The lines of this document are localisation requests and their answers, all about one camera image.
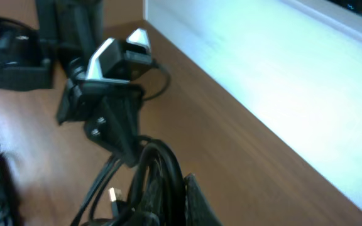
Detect black usb cables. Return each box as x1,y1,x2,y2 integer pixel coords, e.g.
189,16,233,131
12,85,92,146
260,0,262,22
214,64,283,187
70,134,188,226

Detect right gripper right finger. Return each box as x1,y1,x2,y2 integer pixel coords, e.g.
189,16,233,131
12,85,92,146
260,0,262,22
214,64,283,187
184,174,222,226

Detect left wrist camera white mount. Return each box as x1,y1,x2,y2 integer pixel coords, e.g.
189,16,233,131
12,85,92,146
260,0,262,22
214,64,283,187
85,28,153,83

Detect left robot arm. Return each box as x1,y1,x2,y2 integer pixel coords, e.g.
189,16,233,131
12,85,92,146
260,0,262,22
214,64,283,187
0,1,152,166

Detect left camera black cable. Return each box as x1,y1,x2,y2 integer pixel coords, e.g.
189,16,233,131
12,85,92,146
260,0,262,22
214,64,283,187
141,61,172,102

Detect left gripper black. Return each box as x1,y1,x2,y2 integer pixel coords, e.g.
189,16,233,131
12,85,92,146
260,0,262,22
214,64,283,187
56,78,145,167

